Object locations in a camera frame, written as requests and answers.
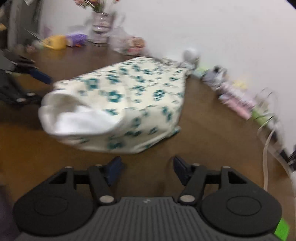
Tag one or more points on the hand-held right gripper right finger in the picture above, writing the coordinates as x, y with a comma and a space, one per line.
180, 170

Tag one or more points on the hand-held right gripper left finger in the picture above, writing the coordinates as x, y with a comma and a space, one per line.
113, 170

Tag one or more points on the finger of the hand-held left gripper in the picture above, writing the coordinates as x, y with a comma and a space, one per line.
38, 74
13, 92

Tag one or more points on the white teal floral garment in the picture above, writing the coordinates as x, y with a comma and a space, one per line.
138, 102

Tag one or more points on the pink folded clothes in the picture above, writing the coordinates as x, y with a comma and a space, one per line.
235, 99

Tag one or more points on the yellow cup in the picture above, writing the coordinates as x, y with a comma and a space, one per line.
56, 42

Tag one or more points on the purple container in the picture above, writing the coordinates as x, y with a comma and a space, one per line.
75, 39

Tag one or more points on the vase with pink flowers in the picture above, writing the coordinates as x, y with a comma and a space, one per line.
100, 25

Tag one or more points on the clear plastic snack bag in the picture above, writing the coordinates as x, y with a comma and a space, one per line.
127, 42

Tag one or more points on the green packet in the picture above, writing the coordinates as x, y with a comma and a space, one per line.
261, 117

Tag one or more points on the white robot toy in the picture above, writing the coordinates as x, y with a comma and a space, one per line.
190, 57

